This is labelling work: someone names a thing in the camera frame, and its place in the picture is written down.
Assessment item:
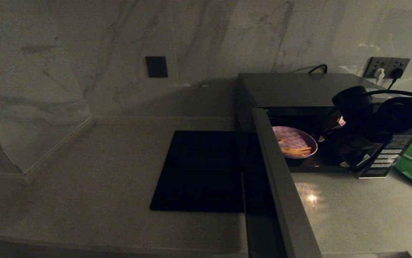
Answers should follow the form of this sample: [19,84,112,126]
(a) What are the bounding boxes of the purple plate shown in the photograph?
[271,126,318,159]

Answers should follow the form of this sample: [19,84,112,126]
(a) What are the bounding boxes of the silver microwave oven body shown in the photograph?
[235,73,412,179]

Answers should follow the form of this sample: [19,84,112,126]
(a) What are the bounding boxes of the black power plug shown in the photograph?
[388,67,405,90]

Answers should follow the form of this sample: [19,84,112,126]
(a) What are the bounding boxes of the black glass induction cooktop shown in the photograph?
[150,130,246,213]

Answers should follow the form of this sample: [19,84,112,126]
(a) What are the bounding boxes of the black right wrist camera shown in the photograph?
[331,85,374,124]

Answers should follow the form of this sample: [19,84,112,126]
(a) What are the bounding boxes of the grey double wall outlet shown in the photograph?
[364,57,411,79]

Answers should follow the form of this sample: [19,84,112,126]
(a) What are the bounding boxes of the black blank wall panel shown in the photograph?
[145,56,168,78]

